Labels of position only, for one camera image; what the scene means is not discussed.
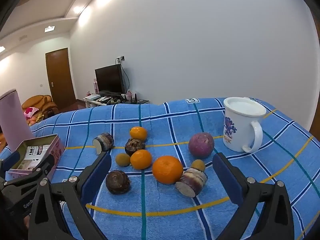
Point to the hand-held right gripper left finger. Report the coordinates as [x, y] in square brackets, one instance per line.
[96, 177]

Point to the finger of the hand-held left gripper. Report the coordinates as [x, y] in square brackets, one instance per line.
[11, 160]
[37, 171]

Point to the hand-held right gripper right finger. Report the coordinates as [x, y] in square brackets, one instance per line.
[228, 180]

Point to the dark brown round tuber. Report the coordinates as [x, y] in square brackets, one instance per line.
[117, 182]

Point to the small green-brown kiwi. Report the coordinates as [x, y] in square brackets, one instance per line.
[198, 164]
[122, 159]

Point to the cut purple yam piece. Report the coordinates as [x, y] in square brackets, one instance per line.
[105, 141]
[192, 180]

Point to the round purple turnip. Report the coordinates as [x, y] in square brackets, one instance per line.
[201, 145]

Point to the medium orange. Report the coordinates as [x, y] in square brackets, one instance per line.
[140, 159]

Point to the wrinkled brown passion fruit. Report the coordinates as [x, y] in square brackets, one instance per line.
[134, 146]

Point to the small glossy orange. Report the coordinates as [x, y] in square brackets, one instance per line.
[138, 133]

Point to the large orange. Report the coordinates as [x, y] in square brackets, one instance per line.
[167, 169]

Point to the printed paper liner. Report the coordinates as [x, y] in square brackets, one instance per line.
[32, 155]

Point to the lilac cylinder container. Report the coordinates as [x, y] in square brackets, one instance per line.
[12, 120]

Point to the white printed mug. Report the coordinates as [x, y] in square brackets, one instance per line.
[237, 130]

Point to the pink floral pillow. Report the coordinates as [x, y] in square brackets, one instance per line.
[31, 111]

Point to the orange leather sofa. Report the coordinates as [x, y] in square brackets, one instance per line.
[28, 102]

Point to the orange leather armchair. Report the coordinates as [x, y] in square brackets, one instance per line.
[48, 105]

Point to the white television stand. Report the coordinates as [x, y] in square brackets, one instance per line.
[92, 103]

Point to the blue plaid blanket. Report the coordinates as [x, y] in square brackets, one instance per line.
[175, 120]

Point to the flat white box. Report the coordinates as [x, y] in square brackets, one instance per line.
[92, 96]

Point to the pink floral box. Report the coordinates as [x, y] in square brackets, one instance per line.
[129, 95]

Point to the tall pink box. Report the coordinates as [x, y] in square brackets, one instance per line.
[95, 86]

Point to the brown wooden door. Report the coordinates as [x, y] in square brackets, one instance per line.
[58, 80]

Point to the black flat television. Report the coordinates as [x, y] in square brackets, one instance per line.
[108, 80]

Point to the square ceiling light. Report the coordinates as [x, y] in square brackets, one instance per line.
[49, 28]
[2, 49]

